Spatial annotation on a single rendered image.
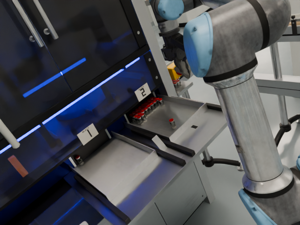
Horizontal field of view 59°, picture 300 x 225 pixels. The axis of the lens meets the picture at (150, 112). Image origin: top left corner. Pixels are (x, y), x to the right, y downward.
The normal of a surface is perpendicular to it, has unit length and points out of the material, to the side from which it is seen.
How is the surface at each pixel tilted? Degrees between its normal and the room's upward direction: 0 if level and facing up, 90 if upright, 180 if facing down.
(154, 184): 0
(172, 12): 90
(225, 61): 77
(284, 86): 90
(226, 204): 0
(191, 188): 90
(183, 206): 90
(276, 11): 68
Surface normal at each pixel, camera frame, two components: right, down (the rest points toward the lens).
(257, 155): -0.26, 0.37
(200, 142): -0.36, -0.80
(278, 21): 0.35, 0.29
